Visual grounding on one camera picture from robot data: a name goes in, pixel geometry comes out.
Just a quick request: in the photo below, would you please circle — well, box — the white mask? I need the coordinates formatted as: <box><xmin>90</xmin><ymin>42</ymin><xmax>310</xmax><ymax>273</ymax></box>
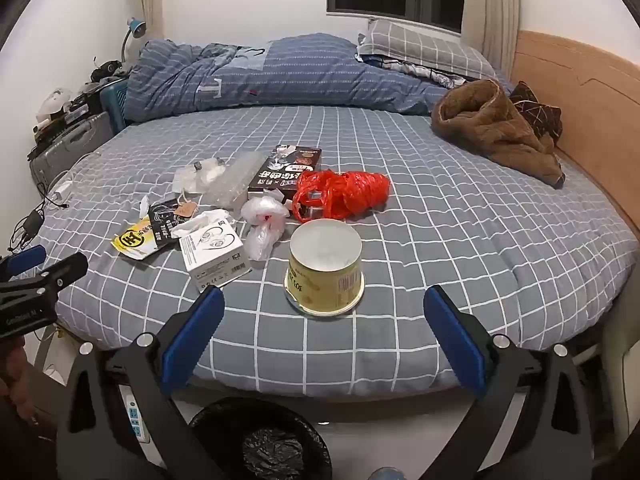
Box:
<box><xmin>37</xmin><ymin>87</ymin><xmax>76</xmax><ymax>121</ymax></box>

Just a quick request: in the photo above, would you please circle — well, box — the black device pile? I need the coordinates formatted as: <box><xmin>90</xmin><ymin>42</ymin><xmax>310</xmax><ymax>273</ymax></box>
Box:
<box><xmin>90</xmin><ymin>60</ymin><xmax>126</xmax><ymax>83</ymax></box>

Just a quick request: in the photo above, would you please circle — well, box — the wooden headboard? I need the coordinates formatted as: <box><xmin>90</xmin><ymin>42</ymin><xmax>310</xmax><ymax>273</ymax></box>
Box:
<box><xmin>510</xmin><ymin>30</ymin><xmax>640</xmax><ymax>241</ymax></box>

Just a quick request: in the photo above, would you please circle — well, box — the dark striped cloth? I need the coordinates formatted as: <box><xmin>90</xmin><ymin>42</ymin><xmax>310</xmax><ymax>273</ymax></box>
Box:
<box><xmin>362</xmin><ymin>55</ymin><xmax>483</xmax><ymax>92</ymax></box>

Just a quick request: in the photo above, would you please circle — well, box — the white earphone box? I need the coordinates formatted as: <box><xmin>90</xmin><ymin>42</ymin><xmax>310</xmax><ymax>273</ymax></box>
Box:
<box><xmin>179</xmin><ymin>219</ymin><xmax>252</xmax><ymax>295</ymax></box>

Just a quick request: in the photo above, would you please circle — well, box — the blue desk lamp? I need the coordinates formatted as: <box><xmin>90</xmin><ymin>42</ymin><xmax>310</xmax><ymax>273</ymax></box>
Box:
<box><xmin>120</xmin><ymin>16</ymin><xmax>147</xmax><ymax>66</ymax></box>

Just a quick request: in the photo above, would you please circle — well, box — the bed with grey checked sheet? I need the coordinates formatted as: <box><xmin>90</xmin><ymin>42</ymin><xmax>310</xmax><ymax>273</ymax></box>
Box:
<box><xmin>30</xmin><ymin>105</ymin><xmax>640</xmax><ymax>396</ymax></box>

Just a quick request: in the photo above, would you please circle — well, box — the black packet with brown tag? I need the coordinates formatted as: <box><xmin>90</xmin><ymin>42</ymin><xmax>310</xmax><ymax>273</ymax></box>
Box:
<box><xmin>146</xmin><ymin>197</ymin><xmax>201</xmax><ymax>251</ymax></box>

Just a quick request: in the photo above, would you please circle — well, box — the person's left hand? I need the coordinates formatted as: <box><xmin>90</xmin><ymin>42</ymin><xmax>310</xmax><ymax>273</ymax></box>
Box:
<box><xmin>0</xmin><ymin>335</ymin><xmax>36</xmax><ymax>411</ymax></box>

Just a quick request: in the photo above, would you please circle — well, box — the white power strip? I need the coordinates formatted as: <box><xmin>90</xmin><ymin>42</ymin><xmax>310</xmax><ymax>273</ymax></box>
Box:
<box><xmin>122</xmin><ymin>392</ymin><xmax>151</xmax><ymax>443</ymax></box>

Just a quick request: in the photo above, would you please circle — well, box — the yellow paper cup container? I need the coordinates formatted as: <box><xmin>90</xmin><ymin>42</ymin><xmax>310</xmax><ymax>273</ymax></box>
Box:
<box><xmin>284</xmin><ymin>218</ymin><xmax>366</xmax><ymax>317</ymax></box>

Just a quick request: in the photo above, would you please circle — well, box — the yellow packet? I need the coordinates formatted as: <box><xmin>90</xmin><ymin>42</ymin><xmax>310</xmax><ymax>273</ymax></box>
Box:
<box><xmin>111</xmin><ymin>215</ymin><xmax>158</xmax><ymax>261</ymax></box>

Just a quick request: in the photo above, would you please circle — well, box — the teal plastic stool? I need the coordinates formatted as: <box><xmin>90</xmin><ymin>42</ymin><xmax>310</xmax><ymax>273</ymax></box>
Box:
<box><xmin>99</xmin><ymin>80</ymin><xmax>132</xmax><ymax>133</ymax></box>

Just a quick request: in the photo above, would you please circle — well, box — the white plastic bag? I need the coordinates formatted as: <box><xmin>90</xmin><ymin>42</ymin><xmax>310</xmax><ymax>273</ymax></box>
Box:
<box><xmin>240</xmin><ymin>196</ymin><xmax>291</xmax><ymax>262</ymax></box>

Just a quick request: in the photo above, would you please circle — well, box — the grey checked pillow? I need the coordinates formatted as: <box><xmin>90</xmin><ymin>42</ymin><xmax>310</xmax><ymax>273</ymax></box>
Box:
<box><xmin>357</xmin><ymin>17</ymin><xmax>501</xmax><ymax>81</ymax></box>

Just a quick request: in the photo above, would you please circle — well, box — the grey suitcase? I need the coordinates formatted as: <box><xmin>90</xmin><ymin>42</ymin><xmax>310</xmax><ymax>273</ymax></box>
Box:
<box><xmin>29</xmin><ymin>110</ymin><xmax>117</xmax><ymax>191</ymax></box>

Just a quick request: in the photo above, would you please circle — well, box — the red plastic bag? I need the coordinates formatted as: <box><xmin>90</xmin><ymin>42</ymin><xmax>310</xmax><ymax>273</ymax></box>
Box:
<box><xmin>291</xmin><ymin>170</ymin><xmax>391</xmax><ymax>224</ymax></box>

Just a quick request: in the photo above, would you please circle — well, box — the clear bubble wrap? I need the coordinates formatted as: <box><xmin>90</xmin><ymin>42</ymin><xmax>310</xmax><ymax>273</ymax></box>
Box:
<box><xmin>207</xmin><ymin>152</ymin><xmax>271</xmax><ymax>209</ymax></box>

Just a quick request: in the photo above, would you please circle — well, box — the blue striped quilt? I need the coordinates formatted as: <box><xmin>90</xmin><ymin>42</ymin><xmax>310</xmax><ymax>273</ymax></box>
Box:
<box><xmin>122</xmin><ymin>34</ymin><xmax>451</xmax><ymax>123</ymax></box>

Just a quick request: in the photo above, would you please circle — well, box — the clear bag with white padding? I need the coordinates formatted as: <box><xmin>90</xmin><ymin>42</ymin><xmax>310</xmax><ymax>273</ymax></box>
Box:
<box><xmin>174</xmin><ymin>157</ymin><xmax>226</xmax><ymax>196</ymax></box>

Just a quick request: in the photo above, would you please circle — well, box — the trash bin with black bag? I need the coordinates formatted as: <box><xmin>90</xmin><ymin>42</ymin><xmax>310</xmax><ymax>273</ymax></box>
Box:
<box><xmin>187</xmin><ymin>397</ymin><xmax>333</xmax><ymax>480</ymax></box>

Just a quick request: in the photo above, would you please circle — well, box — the white charger with cable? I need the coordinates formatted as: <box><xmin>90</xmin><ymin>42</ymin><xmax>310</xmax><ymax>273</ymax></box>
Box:
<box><xmin>50</xmin><ymin>170</ymin><xmax>83</xmax><ymax>201</ymax></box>

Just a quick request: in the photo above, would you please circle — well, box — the dark snack box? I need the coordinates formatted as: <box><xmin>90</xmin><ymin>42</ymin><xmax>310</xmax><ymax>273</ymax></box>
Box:
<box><xmin>247</xmin><ymin>145</ymin><xmax>323</xmax><ymax>206</ymax></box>

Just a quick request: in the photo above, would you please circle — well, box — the dark diamond-patterned cushion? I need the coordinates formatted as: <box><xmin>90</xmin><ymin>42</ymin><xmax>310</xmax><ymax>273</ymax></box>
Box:
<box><xmin>509</xmin><ymin>81</ymin><xmax>563</xmax><ymax>143</ymax></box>

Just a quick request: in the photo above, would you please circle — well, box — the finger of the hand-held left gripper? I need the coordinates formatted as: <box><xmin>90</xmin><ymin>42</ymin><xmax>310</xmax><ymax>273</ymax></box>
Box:
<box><xmin>0</xmin><ymin>252</ymin><xmax>89</xmax><ymax>311</ymax></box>
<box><xmin>0</xmin><ymin>245</ymin><xmax>47</xmax><ymax>278</ymax></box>

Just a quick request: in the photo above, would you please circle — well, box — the black power adapter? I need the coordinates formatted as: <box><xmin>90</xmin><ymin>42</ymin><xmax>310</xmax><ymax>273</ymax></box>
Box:
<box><xmin>10</xmin><ymin>205</ymin><xmax>51</xmax><ymax>251</ymax></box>

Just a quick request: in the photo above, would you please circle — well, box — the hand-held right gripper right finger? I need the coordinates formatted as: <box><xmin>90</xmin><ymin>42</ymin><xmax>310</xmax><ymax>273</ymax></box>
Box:
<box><xmin>422</xmin><ymin>285</ymin><xmax>596</xmax><ymax>480</ymax></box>

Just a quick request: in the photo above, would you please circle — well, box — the brown fleece garment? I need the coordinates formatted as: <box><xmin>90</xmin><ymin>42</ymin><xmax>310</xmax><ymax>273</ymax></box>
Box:
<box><xmin>431</xmin><ymin>79</ymin><xmax>566</xmax><ymax>190</ymax></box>

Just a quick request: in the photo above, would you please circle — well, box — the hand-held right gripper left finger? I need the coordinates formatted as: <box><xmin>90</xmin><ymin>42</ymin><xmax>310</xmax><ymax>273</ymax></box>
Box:
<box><xmin>56</xmin><ymin>285</ymin><xmax>236</xmax><ymax>480</ymax></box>

